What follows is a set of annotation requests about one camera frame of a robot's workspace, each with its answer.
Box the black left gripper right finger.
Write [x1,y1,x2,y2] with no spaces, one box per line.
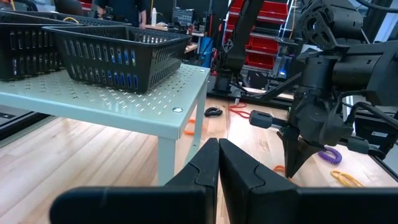
[219,138,398,224]

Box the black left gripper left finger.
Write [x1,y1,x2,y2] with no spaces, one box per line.
[49,138,221,224]

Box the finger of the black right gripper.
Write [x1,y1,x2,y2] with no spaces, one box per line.
[277,131,301,179]
[288,138,324,179]

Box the orange rubber band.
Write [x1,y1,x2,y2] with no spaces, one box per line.
[272,164,295,183]
[182,119,205,136]

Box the purple coil wrist band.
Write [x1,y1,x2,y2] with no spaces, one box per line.
[317,146,343,166]

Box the blue lit computer case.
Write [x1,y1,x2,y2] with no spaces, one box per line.
[276,55,292,78]

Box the red rubber band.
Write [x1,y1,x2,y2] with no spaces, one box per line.
[228,103,251,119]

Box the red bin storage rack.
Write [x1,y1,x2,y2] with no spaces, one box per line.
[222,0,290,72]

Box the black coil wrist band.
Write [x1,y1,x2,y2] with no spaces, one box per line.
[203,106,224,118]

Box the pale green perforated shelf riser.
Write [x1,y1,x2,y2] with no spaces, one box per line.
[0,63,210,187]

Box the blue upright object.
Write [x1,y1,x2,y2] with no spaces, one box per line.
[198,36,215,68]

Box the person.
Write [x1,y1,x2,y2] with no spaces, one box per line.
[93,0,149,29]

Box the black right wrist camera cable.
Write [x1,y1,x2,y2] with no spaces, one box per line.
[337,90,398,131]

